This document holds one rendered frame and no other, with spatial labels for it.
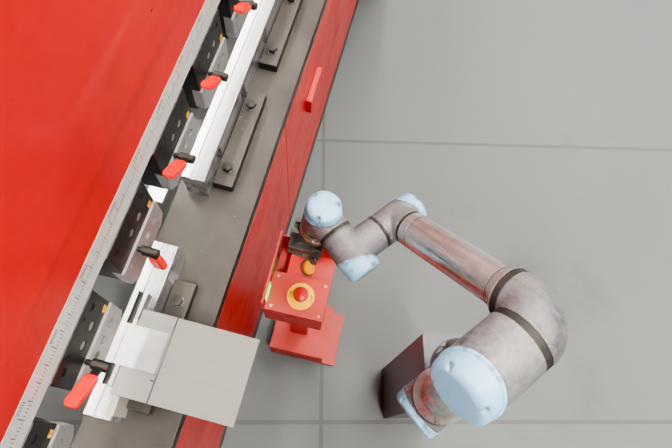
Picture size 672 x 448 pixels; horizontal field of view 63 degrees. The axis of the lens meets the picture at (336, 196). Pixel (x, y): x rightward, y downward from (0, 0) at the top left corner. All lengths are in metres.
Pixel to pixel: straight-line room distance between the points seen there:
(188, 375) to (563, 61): 2.45
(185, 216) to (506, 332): 0.90
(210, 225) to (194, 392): 0.43
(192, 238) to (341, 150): 1.23
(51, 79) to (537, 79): 2.55
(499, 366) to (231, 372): 0.60
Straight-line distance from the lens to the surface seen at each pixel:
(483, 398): 0.85
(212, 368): 1.24
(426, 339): 1.50
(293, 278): 1.49
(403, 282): 2.34
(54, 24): 0.71
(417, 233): 1.09
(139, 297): 1.31
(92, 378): 1.00
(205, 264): 1.43
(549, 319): 0.90
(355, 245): 1.12
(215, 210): 1.47
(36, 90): 0.71
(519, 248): 2.52
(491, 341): 0.87
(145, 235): 1.09
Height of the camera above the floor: 2.22
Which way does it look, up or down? 66 degrees down
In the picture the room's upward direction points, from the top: 8 degrees clockwise
